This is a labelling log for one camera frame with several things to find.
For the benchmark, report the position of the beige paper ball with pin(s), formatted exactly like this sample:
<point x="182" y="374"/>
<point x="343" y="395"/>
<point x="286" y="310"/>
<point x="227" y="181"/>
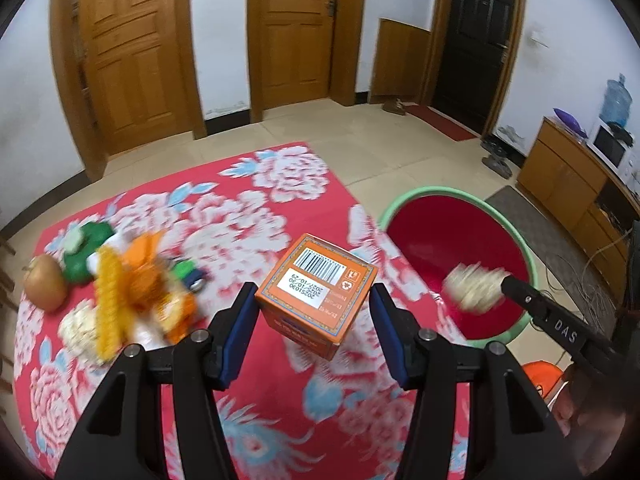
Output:
<point x="475" y="287"/>

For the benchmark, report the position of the green clover-shaped toy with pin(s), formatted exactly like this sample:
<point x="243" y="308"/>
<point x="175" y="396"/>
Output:
<point x="95" y="232"/>

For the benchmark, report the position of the person's right hand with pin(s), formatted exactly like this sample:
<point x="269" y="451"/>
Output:
<point x="592" y="402"/>

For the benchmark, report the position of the grey floor mat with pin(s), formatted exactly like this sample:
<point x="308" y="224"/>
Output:
<point x="530" y="220"/>

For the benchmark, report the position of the white wall switch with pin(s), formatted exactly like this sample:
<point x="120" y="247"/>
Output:
<point x="539" y="38"/>

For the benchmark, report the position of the white microwave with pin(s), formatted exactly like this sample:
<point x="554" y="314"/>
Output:
<point x="607" y="146"/>

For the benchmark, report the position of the dark shoes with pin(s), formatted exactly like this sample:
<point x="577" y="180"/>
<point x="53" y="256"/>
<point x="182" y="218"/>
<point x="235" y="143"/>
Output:
<point x="497" y="157"/>

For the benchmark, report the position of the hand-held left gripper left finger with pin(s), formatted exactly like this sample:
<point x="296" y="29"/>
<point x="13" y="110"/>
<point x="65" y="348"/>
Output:
<point x="239" y="340"/>

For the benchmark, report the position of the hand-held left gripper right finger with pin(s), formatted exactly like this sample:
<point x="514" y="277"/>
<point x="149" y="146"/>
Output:
<point x="395" y="345"/>

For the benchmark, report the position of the crumpled white paper ball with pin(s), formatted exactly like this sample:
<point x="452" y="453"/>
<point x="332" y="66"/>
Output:
<point x="80" y="332"/>

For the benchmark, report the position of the red floral blanket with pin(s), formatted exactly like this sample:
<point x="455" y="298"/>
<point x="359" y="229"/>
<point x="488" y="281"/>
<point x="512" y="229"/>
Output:
<point x="240" y="210"/>

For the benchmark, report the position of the yellow corn toy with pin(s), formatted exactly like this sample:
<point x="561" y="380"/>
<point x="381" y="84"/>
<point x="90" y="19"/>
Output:
<point x="110" y="305"/>

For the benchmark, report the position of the black door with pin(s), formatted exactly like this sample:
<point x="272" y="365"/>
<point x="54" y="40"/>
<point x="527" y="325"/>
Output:
<point x="480" y="45"/>

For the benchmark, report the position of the blue water bottle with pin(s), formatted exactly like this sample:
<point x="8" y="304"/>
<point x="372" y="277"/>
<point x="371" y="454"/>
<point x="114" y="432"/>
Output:
<point x="615" y="102"/>

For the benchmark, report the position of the wooden wall panel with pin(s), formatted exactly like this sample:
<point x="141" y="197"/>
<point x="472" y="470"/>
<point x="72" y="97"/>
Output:
<point x="402" y="60"/>

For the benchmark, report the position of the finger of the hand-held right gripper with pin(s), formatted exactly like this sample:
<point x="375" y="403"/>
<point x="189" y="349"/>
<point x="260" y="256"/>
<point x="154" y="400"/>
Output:
<point x="540" y="310"/>

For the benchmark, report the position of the small green and blue toy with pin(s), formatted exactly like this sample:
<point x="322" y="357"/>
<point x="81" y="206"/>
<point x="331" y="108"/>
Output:
<point x="189" y="275"/>

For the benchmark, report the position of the red basin with green rim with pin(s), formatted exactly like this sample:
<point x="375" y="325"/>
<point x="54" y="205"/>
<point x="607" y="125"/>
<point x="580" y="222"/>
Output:
<point x="425" y="230"/>

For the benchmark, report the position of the orange cardboard box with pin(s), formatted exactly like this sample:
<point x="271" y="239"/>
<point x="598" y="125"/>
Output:
<point x="315" y="300"/>

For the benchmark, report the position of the brown shoes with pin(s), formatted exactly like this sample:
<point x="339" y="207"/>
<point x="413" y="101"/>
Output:
<point x="395" y="106"/>

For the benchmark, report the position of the purple cloth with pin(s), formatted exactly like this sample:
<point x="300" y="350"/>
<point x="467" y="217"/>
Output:
<point x="570" y="121"/>

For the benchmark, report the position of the wooden cabinet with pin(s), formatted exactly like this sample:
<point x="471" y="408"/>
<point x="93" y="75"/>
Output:
<point x="560" y="170"/>

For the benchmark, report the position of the wooden door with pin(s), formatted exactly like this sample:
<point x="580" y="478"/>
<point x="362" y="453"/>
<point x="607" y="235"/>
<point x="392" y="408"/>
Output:
<point x="130" y="50"/>
<point x="295" y="30"/>

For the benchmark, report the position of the red doormat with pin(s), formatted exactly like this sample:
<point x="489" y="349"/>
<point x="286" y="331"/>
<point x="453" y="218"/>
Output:
<point x="442" y="122"/>

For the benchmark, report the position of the apple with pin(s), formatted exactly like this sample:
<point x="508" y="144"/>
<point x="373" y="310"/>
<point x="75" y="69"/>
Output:
<point x="45" y="282"/>

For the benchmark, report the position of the pale green flower-shaped lid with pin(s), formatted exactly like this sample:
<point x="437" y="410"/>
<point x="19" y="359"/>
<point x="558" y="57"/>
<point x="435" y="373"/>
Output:
<point x="73" y="242"/>

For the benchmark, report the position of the orange snack packet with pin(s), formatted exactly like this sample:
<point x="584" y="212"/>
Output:
<point x="150" y="280"/>

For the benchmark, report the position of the orange plastic stool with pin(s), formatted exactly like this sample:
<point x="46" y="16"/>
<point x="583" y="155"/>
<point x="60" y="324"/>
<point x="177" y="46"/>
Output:
<point x="542" y="380"/>

